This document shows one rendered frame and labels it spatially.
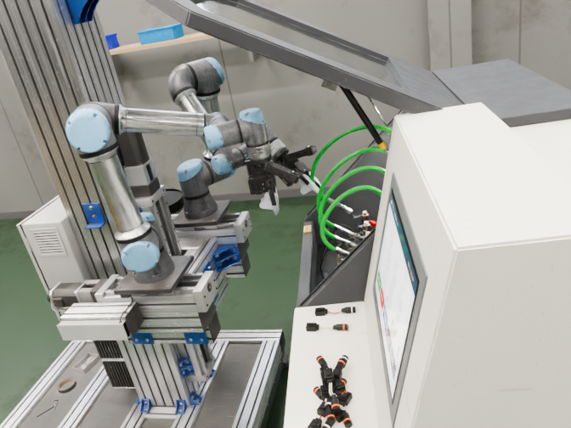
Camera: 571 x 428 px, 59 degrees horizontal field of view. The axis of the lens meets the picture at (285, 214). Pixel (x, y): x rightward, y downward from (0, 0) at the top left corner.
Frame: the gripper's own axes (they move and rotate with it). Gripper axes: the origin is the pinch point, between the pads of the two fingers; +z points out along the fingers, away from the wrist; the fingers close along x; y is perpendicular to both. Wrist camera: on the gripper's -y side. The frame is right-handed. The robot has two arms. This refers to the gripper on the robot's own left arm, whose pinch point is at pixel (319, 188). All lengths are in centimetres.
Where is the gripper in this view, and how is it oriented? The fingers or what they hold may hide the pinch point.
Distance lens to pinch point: 186.2
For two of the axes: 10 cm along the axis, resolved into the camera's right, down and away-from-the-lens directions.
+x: -4.4, 2.4, -8.7
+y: -5.9, 6.4, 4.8
